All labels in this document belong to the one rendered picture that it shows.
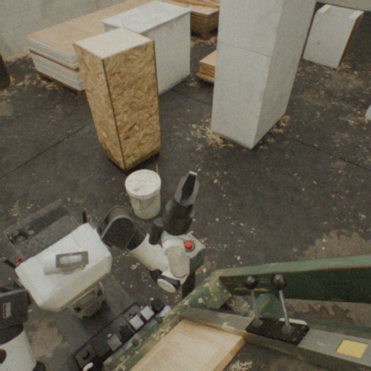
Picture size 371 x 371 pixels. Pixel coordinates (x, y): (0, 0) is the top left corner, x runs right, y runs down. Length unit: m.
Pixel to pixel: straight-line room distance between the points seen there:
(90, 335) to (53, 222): 1.24
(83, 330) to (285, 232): 1.77
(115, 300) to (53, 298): 1.22
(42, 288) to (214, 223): 1.90
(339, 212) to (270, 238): 0.75
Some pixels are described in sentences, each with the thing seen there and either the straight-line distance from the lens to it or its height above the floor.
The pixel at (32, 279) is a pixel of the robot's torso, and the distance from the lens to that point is 1.04.
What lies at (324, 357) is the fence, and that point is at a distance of 0.68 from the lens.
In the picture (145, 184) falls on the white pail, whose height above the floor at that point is 0.35.
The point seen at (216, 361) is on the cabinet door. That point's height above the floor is 1.29.
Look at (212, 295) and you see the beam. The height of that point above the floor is 0.88.
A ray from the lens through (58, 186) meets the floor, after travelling 3.22.
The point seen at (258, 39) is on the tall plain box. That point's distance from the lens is 2.84.
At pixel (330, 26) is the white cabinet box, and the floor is 0.57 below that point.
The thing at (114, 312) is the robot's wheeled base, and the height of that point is 0.17.
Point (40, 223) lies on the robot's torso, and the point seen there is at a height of 1.40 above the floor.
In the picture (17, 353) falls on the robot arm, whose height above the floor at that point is 1.24.
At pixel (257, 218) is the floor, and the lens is 2.78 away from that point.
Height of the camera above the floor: 2.19
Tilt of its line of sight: 47 degrees down
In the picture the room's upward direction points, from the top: straight up
